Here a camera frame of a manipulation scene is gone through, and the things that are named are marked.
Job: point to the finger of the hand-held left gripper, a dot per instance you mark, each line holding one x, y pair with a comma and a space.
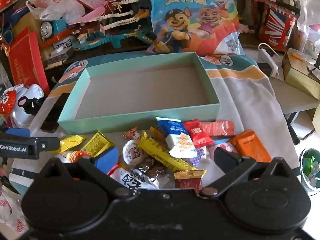
17, 132
47, 145

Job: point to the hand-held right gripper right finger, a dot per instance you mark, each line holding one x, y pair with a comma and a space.
222, 157

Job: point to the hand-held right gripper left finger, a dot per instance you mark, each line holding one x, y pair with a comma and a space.
107, 160

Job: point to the pink snack packet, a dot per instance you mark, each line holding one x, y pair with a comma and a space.
226, 145

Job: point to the purple grape-print packet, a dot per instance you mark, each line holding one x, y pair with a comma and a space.
198, 156

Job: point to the yellow wavy-print snack packet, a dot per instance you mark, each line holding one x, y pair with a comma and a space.
71, 141

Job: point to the white jelly cup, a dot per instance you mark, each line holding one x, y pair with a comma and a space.
131, 152

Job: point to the orange snack packet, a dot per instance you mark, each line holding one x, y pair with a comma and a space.
247, 143

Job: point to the orange-red patterned snack packet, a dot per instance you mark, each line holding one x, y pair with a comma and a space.
75, 155

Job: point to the white black-print packet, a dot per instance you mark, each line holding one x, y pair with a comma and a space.
135, 180

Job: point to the small red candy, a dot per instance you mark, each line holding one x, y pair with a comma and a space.
130, 133

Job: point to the plain red snack packet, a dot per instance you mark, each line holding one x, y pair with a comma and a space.
196, 132

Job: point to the dark red gold-edged packet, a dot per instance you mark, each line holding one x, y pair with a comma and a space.
187, 181

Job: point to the brown foil candy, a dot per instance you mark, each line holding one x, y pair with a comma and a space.
155, 170

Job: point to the long yellow snack bar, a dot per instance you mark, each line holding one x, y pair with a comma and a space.
160, 152

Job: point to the small orange candy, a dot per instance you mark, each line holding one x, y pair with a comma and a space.
156, 131

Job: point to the blue and white snack packet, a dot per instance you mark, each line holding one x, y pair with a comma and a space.
172, 130

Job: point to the teal cardboard box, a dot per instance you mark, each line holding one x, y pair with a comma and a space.
140, 90

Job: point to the dark flat object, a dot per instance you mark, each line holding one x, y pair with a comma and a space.
50, 127

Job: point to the red foil balloon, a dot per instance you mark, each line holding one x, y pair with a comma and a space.
7, 101

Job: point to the white red-print plastic bag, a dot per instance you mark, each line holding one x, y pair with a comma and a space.
10, 210

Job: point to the printed teal tablecloth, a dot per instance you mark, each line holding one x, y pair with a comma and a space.
250, 100

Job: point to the large red cardboard box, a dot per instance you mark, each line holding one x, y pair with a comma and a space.
25, 60

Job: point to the black table leg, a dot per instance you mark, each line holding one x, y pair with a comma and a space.
293, 130

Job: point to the bin with green scraps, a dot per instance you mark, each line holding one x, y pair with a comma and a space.
310, 167

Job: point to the white toy number plate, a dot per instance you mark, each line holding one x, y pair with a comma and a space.
63, 45

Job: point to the blue toy train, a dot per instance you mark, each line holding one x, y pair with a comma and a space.
50, 30

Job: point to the white power strip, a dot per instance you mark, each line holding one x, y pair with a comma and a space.
266, 57

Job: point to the brown cardboard box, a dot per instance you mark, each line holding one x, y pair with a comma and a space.
27, 22

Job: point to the gold box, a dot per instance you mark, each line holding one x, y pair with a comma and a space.
300, 75

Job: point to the teal toy track set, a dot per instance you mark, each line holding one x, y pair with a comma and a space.
117, 17

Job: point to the flag-print box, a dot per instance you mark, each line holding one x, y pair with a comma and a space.
277, 25

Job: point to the cartoon puppy snack bag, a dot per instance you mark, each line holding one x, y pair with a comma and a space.
187, 17

